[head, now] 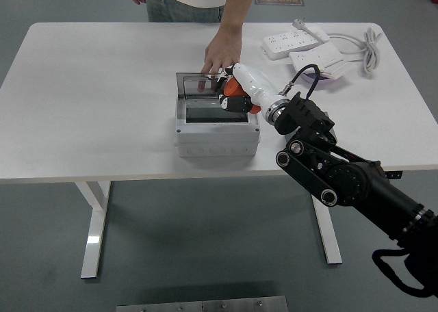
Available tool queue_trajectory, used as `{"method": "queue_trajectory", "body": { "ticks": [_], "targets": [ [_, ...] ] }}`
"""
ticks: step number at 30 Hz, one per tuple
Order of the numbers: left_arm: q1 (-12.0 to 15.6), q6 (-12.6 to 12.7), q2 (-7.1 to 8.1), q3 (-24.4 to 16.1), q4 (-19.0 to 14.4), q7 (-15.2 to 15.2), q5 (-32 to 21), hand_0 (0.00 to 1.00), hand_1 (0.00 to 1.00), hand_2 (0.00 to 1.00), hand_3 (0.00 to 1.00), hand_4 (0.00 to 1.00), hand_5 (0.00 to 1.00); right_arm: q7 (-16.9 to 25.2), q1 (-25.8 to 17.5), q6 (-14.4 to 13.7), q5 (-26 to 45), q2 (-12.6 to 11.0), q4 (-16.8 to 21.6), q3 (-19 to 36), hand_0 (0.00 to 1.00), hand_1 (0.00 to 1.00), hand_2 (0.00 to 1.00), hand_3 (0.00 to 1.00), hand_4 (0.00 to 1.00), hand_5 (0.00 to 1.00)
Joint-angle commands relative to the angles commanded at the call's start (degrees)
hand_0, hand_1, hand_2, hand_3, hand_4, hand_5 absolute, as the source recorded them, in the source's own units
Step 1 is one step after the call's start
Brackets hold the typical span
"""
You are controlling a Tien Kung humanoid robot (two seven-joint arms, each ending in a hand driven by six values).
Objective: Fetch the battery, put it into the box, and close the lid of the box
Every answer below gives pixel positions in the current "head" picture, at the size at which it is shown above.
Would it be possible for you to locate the person's left hand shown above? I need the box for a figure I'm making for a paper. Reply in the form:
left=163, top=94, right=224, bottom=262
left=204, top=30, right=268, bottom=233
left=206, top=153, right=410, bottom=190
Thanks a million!
left=197, top=34, right=243, bottom=93

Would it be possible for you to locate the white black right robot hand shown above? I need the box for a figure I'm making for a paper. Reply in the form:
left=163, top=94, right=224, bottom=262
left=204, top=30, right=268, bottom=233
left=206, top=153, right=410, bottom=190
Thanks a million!
left=214, top=63, right=280, bottom=116

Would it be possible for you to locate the orange cylindrical battery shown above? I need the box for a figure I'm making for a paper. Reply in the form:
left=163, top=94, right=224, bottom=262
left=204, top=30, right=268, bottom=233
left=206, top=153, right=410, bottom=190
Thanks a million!
left=223, top=78, right=248, bottom=98

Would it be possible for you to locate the smoky transparent hinged lid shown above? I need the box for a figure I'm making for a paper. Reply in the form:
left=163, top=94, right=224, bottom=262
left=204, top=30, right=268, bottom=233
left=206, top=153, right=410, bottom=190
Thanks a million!
left=175, top=71, right=227, bottom=99

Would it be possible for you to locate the white plastic enclosure box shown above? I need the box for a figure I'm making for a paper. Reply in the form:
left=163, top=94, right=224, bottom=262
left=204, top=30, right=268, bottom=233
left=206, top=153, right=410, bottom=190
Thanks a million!
left=174, top=96, right=261, bottom=158

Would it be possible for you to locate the person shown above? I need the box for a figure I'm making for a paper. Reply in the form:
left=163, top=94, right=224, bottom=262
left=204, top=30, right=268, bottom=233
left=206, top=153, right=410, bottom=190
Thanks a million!
left=145, top=0, right=237, bottom=23

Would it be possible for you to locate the white power strip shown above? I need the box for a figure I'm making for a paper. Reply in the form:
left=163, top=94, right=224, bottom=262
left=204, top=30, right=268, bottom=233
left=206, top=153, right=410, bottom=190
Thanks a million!
left=261, top=26, right=331, bottom=60

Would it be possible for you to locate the purple round dish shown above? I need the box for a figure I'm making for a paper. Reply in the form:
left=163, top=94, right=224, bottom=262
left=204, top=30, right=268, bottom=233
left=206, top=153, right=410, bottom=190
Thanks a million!
left=299, top=70, right=343, bottom=87

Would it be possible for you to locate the white stacked panel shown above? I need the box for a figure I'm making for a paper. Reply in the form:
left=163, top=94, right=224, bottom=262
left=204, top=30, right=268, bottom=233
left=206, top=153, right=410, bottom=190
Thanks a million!
left=320, top=60, right=353, bottom=80

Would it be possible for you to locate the white table leg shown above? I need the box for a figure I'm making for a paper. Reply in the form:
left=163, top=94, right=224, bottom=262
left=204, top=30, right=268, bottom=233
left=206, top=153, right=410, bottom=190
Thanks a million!
left=310, top=194, right=343, bottom=265
left=74, top=181, right=112, bottom=279

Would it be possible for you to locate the white wall socket panel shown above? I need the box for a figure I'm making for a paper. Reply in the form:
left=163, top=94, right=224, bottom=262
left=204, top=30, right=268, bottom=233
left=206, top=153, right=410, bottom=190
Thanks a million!
left=288, top=50, right=326, bottom=75

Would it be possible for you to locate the white wall switch panel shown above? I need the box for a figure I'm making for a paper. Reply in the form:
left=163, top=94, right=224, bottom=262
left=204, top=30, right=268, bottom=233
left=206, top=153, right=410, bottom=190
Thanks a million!
left=313, top=42, right=345, bottom=67

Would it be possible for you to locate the white power cord with plug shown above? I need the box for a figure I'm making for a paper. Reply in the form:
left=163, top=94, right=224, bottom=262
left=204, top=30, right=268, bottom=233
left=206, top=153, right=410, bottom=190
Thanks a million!
left=292, top=15, right=384, bottom=75

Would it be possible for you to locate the grey metal base plate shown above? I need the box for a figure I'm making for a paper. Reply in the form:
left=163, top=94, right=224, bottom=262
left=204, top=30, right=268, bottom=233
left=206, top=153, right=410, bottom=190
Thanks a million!
left=116, top=295, right=288, bottom=312

